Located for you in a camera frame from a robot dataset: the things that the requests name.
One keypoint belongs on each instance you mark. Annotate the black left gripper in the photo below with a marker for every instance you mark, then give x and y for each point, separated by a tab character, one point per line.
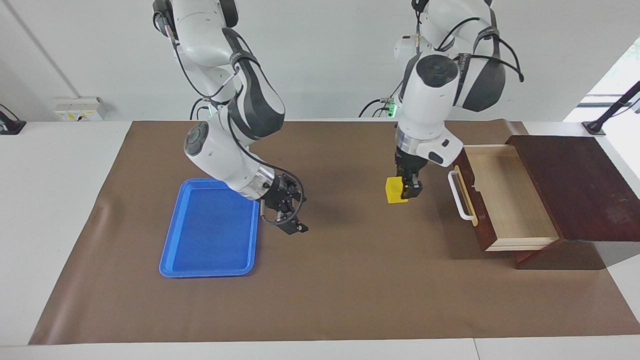
409	162

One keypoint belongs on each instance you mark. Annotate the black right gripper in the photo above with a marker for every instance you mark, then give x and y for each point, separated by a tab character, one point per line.
277	195

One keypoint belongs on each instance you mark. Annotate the yellow block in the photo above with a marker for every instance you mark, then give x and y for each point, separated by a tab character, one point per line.
394	191

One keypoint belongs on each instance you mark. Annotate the brown table mat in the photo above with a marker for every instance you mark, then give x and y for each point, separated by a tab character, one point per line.
350	250

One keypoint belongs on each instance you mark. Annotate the blue plastic tray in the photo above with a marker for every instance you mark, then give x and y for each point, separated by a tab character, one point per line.
210	235

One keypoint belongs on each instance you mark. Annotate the dark wooden cabinet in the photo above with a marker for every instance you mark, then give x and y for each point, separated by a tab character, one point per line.
575	185

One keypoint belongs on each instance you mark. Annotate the black camera stand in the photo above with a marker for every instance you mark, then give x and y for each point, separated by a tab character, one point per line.
612	109

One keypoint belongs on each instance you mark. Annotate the white wall socket box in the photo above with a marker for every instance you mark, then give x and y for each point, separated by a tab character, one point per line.
80	109

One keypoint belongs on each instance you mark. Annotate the black clamp mount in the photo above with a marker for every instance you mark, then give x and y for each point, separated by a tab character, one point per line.
9	126

